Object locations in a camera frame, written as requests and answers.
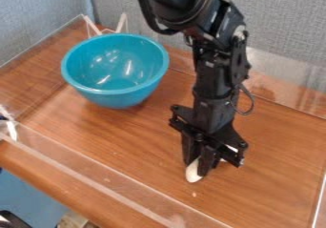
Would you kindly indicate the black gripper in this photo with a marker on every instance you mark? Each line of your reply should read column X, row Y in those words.
column 206, row 131

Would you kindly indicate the clear acrylic barrier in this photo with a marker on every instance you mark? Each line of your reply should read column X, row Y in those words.
column 111, row 162

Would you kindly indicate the blue plastic bowl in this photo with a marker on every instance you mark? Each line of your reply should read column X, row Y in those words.
column 115, row 69

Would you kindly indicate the white mushroom with red cap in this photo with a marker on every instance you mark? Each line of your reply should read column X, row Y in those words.
column 192, row 172

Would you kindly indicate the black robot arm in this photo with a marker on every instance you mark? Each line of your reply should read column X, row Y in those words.
column 214, row 30

